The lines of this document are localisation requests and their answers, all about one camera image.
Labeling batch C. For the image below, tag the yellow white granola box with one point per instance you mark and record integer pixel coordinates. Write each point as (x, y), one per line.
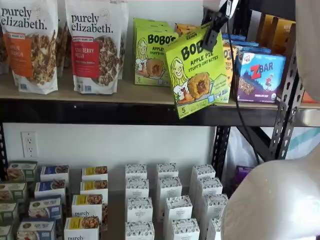
(87, 206)
(95, 173)
(93, 188)
(82, 228)

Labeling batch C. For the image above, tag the translucent plastic sheet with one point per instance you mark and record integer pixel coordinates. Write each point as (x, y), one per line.
(237, 150)

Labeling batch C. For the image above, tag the yellow Bobo's peanut butter box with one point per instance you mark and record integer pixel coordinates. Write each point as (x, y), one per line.
(228, 67)
(187, 32)
(187, 26)

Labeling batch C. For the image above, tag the orange label granola bag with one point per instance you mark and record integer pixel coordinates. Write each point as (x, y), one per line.
(30, 50)

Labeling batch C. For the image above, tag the blue Zbar snack box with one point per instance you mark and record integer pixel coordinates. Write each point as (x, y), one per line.
(252, 50)
(261, 77)
(235, 37)
(243, 44)

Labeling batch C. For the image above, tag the white wall outlet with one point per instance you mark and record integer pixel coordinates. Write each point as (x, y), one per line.
(29, 147)

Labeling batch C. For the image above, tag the blue white oatmeal box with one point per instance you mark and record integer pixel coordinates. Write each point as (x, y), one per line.
(45, 208)
(55, 173)
(50, 188)
(36, 230)

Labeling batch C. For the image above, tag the black metal shelf rack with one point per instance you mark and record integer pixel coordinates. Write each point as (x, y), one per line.
(300, 117)
(100, 112)

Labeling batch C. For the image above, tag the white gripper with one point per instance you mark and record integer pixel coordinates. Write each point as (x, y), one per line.
(225, 7)

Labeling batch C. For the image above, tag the brown orange snack box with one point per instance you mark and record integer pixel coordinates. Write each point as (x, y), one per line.
(266, 27)
(283, 35)

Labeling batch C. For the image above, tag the white granola bag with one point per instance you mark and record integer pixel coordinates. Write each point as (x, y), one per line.
(63, 50)

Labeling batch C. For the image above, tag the wooden shelf board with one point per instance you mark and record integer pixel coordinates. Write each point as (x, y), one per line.
(62, 92)

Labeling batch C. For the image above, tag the red label granola bag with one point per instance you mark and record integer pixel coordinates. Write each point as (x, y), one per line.
(97, 50)

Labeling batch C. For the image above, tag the green oatmeal box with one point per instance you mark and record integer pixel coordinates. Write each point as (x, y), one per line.
(5, 232)
(13, 192)
(22, 170)
(8, 213)

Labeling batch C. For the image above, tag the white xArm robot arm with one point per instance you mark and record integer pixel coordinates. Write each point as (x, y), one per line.
(275, 200)

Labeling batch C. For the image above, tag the white organic pantry box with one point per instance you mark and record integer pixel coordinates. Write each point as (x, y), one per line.
(215, 205)
(170, 187)
(167, 171)
(137, 188)
(213, 228)
(178, 209)
(136, 171)
(185, 230)
(203, 172)
(209, 187)
(139, 231)
(140, 210)

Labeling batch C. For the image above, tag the purple snack box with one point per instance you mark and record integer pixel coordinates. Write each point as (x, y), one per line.
(243, 173)

